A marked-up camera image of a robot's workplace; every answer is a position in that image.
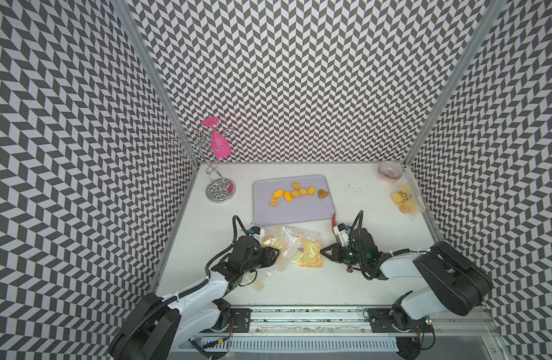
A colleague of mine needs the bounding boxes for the aluminium mounting rail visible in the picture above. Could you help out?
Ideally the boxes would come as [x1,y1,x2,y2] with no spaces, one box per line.
[232,304,499,338]

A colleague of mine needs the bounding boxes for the small pink stacked bowls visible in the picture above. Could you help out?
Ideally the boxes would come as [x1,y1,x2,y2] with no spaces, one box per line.
[377,160,404,182]

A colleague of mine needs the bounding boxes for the heart shaped brown cookie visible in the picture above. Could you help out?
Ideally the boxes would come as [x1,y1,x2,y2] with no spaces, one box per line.
[318,189,329,199]

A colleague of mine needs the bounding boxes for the lavender plastic tray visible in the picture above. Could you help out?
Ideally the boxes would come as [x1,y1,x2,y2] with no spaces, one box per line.
[252,174,336,227]

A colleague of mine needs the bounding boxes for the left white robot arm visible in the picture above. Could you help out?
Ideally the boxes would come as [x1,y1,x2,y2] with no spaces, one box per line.
[108,216,281,359]

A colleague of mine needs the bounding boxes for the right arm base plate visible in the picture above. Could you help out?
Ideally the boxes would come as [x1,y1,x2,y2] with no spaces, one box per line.
[366,307,432,336]

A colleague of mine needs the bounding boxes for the clear resealable bag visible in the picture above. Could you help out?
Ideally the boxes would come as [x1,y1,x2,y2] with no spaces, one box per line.
[282,226,323,269]
[389,183,426,220]

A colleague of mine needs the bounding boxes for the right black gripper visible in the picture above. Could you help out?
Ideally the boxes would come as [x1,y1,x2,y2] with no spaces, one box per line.
[319,242,366,264]

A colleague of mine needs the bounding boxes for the clear bag with cookies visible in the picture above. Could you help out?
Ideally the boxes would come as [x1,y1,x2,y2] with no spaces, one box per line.
[250,224,295,291]

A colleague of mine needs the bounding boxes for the yellow fish shaped cookie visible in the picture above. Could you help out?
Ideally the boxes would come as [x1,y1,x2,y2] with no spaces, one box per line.
[272,189,284,199]

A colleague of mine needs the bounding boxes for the metal wire glass rack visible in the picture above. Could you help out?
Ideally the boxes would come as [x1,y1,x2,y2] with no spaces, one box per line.
[167,129,236,203]

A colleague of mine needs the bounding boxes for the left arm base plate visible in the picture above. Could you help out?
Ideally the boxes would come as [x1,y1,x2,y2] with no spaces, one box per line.
[229,307,252,333]

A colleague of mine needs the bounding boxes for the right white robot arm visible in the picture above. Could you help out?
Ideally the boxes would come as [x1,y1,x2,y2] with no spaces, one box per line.
[320,211,493,332]

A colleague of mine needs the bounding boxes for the pink plastic wine glass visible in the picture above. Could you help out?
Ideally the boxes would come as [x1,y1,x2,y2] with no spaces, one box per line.
[202,117,232,160]

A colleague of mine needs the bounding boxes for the red metal tongs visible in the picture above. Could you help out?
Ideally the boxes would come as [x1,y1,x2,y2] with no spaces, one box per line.
[331,214,354,274]

